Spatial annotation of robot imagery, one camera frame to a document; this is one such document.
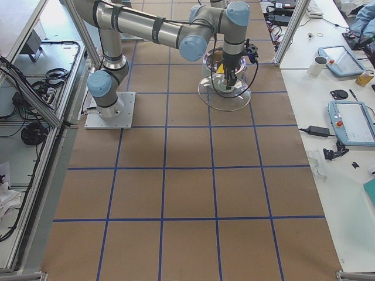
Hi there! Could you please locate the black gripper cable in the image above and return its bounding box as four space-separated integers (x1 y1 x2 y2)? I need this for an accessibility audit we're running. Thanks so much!
209 33 260 100

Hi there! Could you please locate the black round disc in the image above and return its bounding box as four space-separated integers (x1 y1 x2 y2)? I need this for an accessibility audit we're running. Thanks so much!
330 90 349 100

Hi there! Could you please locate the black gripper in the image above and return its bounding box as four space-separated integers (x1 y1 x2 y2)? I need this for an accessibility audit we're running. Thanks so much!
222 52 242 90

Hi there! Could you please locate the white paper cup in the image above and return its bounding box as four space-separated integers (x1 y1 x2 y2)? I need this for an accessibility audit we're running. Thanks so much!
307 56 328 77

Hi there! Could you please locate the glass pot lid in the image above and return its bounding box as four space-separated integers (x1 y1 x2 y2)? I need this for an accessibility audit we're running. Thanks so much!
198 74 251 112

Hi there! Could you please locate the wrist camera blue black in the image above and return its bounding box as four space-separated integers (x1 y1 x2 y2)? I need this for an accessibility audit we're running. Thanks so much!
245 39 258 64

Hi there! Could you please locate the grey metal box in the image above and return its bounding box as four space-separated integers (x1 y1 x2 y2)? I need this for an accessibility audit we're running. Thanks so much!
20 30 43 62

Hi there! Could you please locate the lower teach pendant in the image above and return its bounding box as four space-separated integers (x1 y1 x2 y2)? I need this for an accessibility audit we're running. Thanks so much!
328 101 374 147

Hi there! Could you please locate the black bracket part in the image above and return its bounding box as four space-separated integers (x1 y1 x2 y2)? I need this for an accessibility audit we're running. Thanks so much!
323 140 349 161

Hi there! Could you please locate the teal folder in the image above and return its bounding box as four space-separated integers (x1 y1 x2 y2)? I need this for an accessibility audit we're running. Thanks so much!
363 179 375 205

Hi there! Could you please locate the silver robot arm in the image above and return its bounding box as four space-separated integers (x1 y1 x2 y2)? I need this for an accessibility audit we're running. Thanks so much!
210 0 230 9
64 1 251 111

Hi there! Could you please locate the clear plastic holder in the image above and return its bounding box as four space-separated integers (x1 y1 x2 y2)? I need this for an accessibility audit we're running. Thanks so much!
306 150 326 180

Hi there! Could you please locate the black pen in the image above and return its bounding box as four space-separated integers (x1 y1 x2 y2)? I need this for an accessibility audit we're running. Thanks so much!
349 89 358 101

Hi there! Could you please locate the aluminium frame post right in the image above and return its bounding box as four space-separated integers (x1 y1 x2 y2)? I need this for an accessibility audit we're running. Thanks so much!
274 0 309 67

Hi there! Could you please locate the black power brick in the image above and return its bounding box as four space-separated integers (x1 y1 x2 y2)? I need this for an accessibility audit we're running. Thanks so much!
299 125 335 138

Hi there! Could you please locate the aluminium frame rail left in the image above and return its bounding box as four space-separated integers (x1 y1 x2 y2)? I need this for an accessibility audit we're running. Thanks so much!
0 0 102 128

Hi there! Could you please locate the upper teach pendant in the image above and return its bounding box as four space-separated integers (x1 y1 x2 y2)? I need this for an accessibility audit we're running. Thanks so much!
318 45 366 77

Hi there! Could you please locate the person in blue jacket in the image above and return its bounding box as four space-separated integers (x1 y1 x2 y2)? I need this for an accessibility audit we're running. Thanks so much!
349 0 375 53

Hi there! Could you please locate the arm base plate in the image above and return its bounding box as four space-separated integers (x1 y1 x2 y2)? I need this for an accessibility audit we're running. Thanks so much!
84 91 136 129

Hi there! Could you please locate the white cloth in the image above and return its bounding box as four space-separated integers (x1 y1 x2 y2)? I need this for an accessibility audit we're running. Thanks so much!
1 181 22 218

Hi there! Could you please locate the coiled black cable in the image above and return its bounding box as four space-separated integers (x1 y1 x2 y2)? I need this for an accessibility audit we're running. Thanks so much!
21 121 49 146

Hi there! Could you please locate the teach pendant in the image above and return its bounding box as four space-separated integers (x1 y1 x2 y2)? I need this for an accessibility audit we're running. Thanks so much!
328 101 374 147
318 45 366 77

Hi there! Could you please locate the yellow corn cob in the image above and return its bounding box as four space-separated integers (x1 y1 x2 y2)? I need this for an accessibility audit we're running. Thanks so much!
212 51 224 74

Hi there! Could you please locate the pale green cooking pot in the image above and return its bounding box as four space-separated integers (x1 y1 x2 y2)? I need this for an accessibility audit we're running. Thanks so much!
202 47 247 79

